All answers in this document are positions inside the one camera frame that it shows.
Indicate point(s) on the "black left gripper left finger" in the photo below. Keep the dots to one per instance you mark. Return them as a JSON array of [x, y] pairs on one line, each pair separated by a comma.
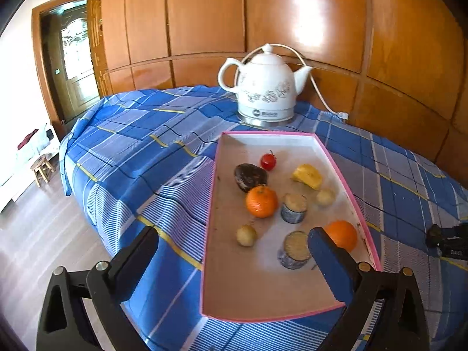
[[64, 323]]

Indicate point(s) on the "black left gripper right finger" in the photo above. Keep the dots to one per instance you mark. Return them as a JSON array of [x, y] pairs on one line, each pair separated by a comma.
[[401, 323]]

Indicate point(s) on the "orange tangerine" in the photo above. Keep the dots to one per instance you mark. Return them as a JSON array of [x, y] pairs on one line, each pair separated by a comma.
[[261, 201], [343, 234]]

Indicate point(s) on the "dark cylinder cream top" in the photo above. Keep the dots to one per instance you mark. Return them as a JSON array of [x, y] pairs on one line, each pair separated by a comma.
[[294, 252], [294, 208]]

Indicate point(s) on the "pale yellow round fruit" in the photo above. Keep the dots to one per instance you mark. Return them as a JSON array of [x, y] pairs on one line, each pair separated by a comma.
[[325, 197]]

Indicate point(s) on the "yellow potato piece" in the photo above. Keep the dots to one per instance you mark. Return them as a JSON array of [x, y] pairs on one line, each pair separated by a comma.
[[308, 175]]

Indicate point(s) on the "small yellow round fruit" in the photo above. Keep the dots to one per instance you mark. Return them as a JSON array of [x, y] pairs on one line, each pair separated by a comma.
[[246, 235]]

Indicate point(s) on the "red cherry tomato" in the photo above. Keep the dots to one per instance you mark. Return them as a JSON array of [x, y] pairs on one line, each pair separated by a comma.
[[268, 161]]

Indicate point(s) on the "large dark brown disc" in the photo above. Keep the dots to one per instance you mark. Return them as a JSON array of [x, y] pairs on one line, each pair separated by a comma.
[[248, 176]]

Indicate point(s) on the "small wooden stool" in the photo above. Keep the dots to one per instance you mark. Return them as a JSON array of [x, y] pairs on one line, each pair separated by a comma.
[[41, 169]]

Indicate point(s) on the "blue plaid tablecloth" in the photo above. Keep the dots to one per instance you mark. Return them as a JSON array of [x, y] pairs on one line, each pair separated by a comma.
[[146, 158]]

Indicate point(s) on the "pink rimmed white tray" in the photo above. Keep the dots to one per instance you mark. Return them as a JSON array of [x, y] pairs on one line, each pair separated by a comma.
[[248, 284]]

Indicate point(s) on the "white ceramic electric kettle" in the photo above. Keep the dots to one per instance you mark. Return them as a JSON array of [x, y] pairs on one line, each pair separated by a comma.
[[266, 88]]

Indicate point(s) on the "wooden door with glass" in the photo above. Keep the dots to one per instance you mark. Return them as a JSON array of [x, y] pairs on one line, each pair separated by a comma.
[[69, 57]]

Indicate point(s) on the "wooden wall cabinet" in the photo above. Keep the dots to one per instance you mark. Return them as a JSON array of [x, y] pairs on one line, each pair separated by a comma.
[[398, 68]]

